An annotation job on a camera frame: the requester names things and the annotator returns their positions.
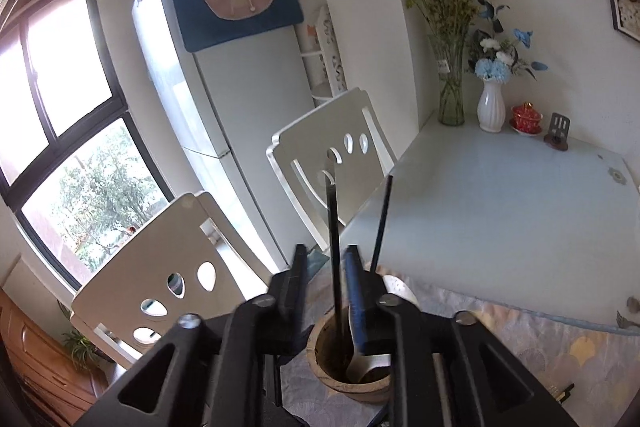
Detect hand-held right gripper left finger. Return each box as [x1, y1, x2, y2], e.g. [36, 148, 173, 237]
[74, 245, 309, 427]

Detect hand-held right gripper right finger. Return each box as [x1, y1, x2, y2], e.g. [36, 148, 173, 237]
[345, 244, 583, 427]

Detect white rice spoon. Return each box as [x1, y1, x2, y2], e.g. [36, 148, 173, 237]
[347, 274, 420, 383]

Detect wooden utensil holder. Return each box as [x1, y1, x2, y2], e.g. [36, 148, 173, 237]
[305, 311, 393, 404]

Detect black chopstick with gold band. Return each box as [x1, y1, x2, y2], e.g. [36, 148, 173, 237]
[549, 383, 576, 406]

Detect white dining chair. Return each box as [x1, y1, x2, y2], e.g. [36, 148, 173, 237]
[266, 88, 401, 253]
[70, 192, 282, 369]

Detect patterned fan print tablecloth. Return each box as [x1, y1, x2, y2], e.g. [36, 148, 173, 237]
[280, 252, 640, 427]

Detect white refrigerator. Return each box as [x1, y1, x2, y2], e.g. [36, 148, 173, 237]
[131, 0, 331, 268]

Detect green potted plant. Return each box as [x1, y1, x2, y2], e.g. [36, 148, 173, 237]
[57, 302, 116, 373]

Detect glass vase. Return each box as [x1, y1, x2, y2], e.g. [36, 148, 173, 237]
[429, 34, 467, 126]

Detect white ribbed vase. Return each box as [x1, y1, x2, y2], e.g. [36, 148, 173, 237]
[476, 79, 507, 132]

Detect white carved shelf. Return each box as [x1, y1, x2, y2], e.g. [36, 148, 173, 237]
[295, 4, 351, 108]

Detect red lidded tea cup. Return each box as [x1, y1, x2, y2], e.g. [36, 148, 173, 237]
[510, 102, 544, 136]

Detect wooden cabinet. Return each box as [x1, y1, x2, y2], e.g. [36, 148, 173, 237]
[0, 287, 108, 427]

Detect phone stand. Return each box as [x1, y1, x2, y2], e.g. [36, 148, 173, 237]
[544, 113, 572, 151]

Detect blue and white flowers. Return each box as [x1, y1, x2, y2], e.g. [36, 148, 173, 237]
[465, 0, 549, 84]

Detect black framed window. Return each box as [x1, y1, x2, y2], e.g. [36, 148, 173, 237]
[0, 0, 173, 293]

